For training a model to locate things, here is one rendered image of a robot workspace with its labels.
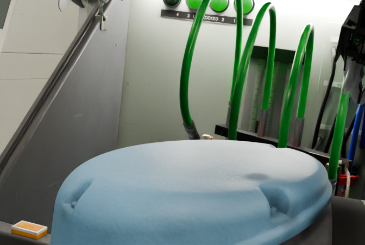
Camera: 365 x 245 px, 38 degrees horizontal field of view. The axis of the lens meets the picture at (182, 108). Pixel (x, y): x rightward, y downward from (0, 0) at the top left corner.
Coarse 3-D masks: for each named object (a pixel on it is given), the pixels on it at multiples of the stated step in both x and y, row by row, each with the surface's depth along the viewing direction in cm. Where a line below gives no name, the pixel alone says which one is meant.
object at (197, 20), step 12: (204, 0) 86; (240, 0) 108; (204, 12) 85; (240, 12) 110; (192, 24) 83; (240, 24) 112; (192, 36) 82; (240, 36) 114; (192, 48) 82; (240, 48) 115; (240, 60) 116; (180, 84) 82; (180, 96) 83; (180, 108) 84
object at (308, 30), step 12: (312, 24) 93; (300, 36) 87; (312, 36) 98; (300, 48) 85; (312, 48) 101; (300, 60) 83; (288, 84) 82; (288, 96) 81; (300, 96) 105; (288, 108) 80; (300, 108) 106; (288, 120) 80; (300, 120) 106; (300, 132) 106; (300, 144) 107
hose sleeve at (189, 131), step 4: (192, 120) 88; (184, 124) 88; (192, 124) 88; (188, 128) 88; (192, 128) 88; (188, 132) 89; (192, 132) 89; (196, 132) 91; (188, 136) 92; (192, 136) 91; (196, 136) 91
